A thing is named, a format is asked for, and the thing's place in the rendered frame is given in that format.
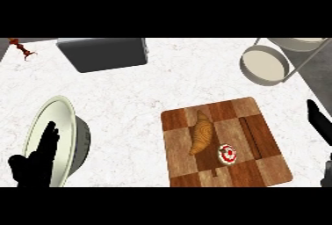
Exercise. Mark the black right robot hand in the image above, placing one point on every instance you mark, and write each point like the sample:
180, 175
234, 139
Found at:
321, 121

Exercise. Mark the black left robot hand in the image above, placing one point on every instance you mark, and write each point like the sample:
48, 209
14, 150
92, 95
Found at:
37, 164

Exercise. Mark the golden croissant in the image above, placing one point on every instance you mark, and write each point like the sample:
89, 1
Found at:
201, 135

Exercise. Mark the checkered wooden cutting board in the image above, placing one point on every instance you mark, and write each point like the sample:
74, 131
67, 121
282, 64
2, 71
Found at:
225, 140

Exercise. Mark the red brown small object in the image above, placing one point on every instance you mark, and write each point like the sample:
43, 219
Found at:
21, 48

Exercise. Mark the pale green bowl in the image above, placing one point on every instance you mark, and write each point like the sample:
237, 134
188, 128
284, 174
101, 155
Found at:
58, 140

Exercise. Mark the dark grey box appliance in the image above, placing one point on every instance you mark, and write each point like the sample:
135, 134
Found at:
104, 54

